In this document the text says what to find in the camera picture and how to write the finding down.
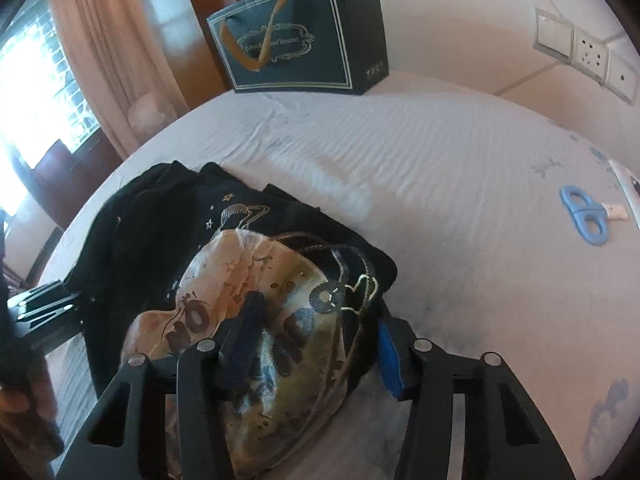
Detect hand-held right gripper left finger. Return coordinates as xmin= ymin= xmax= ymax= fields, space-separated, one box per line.
xmin=55 ymin=290 xmax=266 ymax=480

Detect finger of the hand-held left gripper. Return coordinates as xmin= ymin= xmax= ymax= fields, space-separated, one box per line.
xmin=7 ymin=281 xmax=85 ymax=353

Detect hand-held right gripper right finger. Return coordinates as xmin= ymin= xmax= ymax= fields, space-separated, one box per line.
xmin=377 ymin=317 xmax=551 ymax=480

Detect black printed t-shirt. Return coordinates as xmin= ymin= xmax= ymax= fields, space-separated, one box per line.
xmin=64 ymin=160 xmax=399 ymax=480

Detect person's left hand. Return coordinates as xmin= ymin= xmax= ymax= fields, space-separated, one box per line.
xmin=0 ymin=385 xmax=66 ymax=463

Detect dark wooden cabinet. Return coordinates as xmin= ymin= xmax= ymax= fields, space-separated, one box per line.
xmin=12 ymin=130 xmax=123 ymax=231

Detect blue small scissors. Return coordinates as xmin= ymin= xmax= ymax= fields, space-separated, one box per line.
xmin=559 ymin=185 xmax=629 ymax=247

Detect pink curtain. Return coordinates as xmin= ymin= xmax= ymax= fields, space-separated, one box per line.
xmin=46 ymin=0 xmax=192 ymax=161

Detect dark gift bag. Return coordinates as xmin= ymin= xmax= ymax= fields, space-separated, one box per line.
xmin=206 ymin=0 xmax=386 ymax=96

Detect white wall socket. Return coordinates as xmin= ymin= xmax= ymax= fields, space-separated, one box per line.
xmin=570 ymin=27 xmax=612 ymax=84

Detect white single-hole wall plate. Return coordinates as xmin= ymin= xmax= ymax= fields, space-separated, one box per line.
xmin=604 ymin=52 xmax=640 ymax=107

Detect white wall switch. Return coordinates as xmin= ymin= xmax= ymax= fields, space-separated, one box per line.
xmin=534 ymin=7 xmax=576 ymax=62

